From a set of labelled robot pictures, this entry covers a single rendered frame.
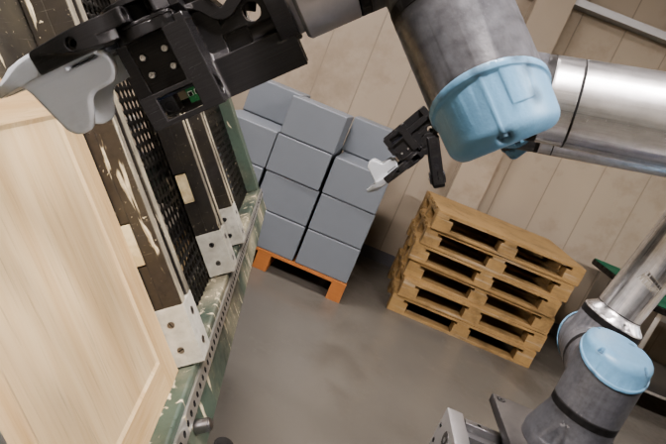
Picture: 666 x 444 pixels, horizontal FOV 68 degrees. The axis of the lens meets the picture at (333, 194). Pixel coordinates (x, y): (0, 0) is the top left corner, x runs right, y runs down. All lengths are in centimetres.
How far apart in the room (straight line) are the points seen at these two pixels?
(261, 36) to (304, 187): 324
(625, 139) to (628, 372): 60
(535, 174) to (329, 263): 227
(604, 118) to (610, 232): 494
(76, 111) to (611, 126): 39
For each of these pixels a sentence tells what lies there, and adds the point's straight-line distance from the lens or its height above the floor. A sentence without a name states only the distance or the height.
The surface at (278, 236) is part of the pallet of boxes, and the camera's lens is 369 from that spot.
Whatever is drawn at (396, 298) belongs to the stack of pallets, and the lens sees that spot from 403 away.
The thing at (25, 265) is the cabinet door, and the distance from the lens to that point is 71.
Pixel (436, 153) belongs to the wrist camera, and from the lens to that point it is 106.
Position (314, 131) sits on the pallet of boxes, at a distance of 351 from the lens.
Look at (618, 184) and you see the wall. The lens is 529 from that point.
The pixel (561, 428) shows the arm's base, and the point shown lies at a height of 110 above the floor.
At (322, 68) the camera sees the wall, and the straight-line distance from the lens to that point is 481.
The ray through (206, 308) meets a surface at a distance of 125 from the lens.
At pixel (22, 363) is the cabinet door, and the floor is 109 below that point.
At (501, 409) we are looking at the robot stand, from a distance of 111.
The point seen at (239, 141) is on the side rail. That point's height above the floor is 109.
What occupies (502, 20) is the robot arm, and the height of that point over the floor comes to 157.
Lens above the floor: 151
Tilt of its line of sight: 12 degrees down
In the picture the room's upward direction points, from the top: 22 degrees clockwise
